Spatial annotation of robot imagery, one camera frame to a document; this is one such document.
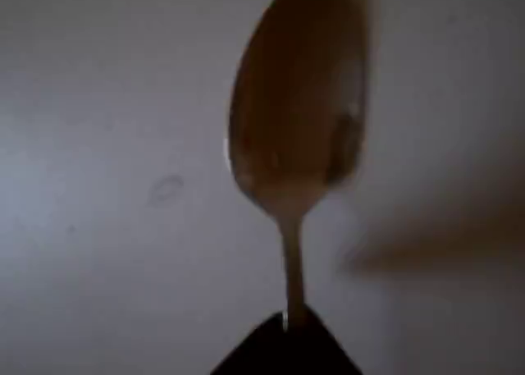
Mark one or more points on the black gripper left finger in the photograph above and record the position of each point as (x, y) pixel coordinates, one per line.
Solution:
(258, 350)

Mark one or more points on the silver metal spoon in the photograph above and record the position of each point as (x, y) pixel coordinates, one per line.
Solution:
(295, 104)

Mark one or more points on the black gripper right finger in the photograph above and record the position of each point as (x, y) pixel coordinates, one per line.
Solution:
(328, 350)

